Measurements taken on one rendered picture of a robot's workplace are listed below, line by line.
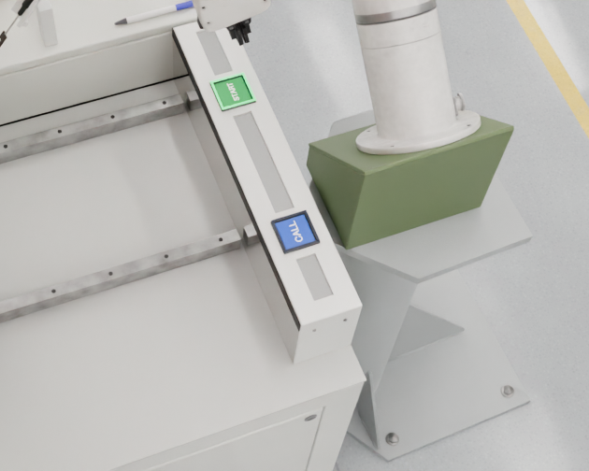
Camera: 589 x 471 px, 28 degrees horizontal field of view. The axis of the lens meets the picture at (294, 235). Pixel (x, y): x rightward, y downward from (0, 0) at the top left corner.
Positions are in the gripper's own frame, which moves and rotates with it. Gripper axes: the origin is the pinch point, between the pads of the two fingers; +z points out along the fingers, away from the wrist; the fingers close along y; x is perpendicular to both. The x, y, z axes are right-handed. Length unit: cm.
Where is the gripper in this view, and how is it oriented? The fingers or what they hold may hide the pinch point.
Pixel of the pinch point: (238, 28)
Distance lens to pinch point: 170.0
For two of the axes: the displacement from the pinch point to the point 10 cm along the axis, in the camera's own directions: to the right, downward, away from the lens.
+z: 1.2, 4.0, 9.1
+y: 9.2, -3.8, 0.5
